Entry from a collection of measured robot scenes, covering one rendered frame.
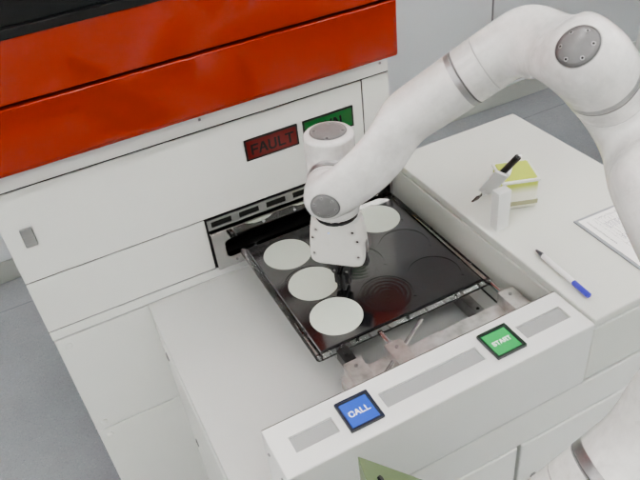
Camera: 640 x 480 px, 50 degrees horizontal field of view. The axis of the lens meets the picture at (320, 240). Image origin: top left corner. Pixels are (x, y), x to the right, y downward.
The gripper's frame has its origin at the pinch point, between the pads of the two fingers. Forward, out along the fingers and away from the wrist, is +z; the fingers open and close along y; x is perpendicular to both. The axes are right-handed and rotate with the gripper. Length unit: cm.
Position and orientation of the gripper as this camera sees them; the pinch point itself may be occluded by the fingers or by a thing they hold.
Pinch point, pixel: (343, 277)
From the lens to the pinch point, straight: 130.0
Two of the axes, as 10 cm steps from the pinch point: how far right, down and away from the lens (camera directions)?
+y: 9.5, 1.0, -2.9
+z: 1.0, 7.9, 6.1
